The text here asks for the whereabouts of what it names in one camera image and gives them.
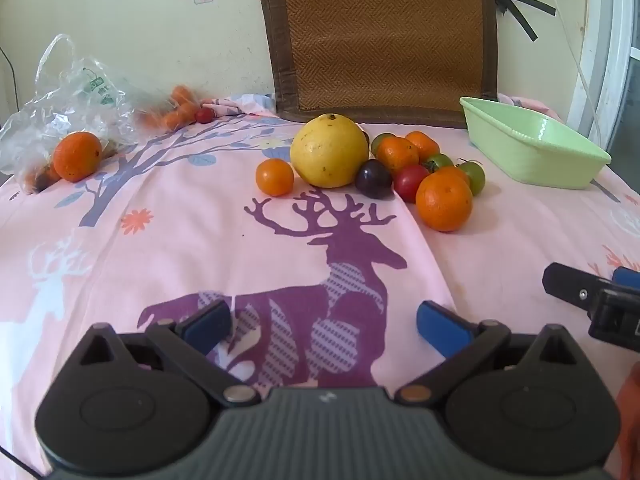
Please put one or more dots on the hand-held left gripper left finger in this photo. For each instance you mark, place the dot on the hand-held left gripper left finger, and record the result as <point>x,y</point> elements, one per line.
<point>205,325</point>

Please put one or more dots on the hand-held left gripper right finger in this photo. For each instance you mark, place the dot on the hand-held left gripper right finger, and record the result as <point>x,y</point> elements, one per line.
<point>442,325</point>

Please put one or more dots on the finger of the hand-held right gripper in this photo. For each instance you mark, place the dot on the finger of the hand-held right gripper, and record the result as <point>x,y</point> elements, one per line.
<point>565,282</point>
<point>627,277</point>

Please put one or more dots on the light green plastic basin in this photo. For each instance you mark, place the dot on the light green plastic basin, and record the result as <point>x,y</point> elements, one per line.
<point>537,152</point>

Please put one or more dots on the green tomato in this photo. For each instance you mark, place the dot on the green tomato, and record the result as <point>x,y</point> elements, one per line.
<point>381,141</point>
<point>475,176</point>
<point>439,161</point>

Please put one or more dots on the small orange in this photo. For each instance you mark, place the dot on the small orange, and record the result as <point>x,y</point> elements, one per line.
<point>274,177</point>

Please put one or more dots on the large yellow pomelo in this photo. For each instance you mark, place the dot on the large yellow pomelo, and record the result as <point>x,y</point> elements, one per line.
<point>329,151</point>

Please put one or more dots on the person's right forearm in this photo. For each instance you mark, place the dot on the person's right forearm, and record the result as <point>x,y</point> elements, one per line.
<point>631,425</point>

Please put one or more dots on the pink printed bedsheet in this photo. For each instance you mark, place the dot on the pink printed bedsheet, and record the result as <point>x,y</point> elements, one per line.
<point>200,240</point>

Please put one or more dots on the large orange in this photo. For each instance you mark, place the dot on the large orange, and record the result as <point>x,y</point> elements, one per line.
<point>444,201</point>

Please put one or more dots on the small orange kumquat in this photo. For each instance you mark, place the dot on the small orange kumquat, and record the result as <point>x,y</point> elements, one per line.
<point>181,93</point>
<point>186,110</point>
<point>173,120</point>

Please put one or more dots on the small red cherry tomato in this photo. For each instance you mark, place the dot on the small red cherry tomato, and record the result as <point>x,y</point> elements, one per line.
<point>203,115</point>

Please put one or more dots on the white-framed glass door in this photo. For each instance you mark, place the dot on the white-framed glass door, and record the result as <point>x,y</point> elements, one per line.
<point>607,40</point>

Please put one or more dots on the clear plastic bag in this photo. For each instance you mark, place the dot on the clear plastic bag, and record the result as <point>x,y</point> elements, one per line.
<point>65,95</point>

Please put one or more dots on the black ribbon tie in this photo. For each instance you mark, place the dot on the black ribbon tie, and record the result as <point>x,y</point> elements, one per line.
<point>520,5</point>

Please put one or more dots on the brown woven seat cushion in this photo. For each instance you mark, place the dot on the brown woven seat cushion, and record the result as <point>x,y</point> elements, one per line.
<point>385,35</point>

